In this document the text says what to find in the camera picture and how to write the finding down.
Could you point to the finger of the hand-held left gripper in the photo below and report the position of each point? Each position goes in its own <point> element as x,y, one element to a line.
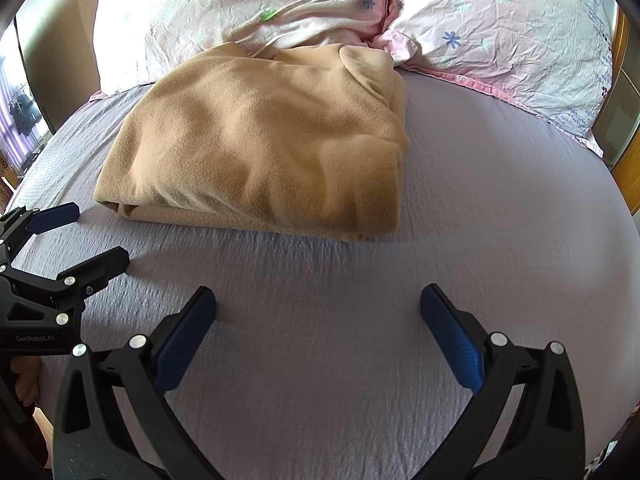
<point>102,265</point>
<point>55,215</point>

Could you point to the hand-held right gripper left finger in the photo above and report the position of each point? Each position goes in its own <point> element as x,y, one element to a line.
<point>182,345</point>

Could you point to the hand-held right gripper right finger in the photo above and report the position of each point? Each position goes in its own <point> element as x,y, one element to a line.
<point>452,345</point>

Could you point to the tan fleece garment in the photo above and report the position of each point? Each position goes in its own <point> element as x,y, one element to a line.
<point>260,145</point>

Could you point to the dark hanging clothes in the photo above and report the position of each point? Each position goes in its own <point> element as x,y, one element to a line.
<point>22,110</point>

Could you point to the person's left hand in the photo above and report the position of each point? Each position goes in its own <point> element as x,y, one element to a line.
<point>27,380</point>

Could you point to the purple window curtain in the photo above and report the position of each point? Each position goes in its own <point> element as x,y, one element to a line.
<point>7,70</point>

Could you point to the pink tree print pillow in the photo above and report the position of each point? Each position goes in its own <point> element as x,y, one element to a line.
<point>240,5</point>

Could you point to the pink flower print pillow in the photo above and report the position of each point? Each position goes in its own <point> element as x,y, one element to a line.
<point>505,35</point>

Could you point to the wooden bed headboard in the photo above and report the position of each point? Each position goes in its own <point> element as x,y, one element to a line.
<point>627,60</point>

